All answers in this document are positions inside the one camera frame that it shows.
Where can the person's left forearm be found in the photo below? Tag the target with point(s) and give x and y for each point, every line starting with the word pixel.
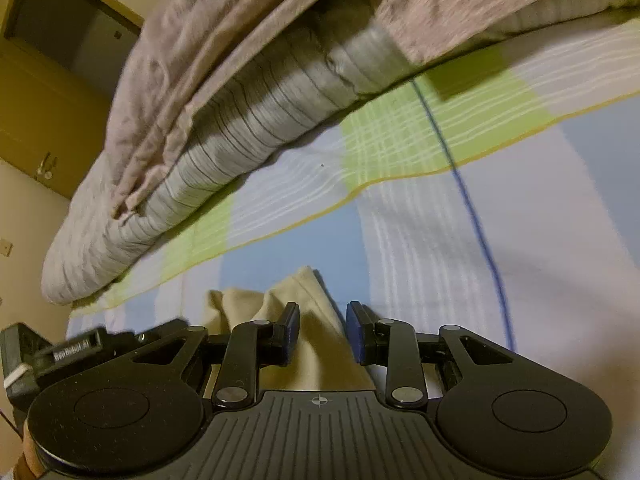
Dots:
pixel 27 460

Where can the beige garment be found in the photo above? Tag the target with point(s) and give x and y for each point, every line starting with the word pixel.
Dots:
pixel 310 350

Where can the bed with checkered sheet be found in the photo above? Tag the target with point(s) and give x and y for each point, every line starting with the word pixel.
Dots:
pixel 425 220

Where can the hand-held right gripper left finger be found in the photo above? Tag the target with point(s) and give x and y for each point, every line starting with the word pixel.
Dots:
pixel 291 335

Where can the wall switch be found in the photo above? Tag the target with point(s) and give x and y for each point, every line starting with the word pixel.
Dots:
pixel 5 247

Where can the folded striped blanket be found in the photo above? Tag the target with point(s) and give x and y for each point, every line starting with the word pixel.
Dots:
pixel 225 145

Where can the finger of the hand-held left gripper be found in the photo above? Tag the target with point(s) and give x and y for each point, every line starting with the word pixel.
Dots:
pixel 160 330

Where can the yellow wooden door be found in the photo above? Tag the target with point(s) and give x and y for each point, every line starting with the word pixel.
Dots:
pixel 50 110

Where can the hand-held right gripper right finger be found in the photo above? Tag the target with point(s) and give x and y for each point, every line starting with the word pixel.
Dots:
pixel 355 335

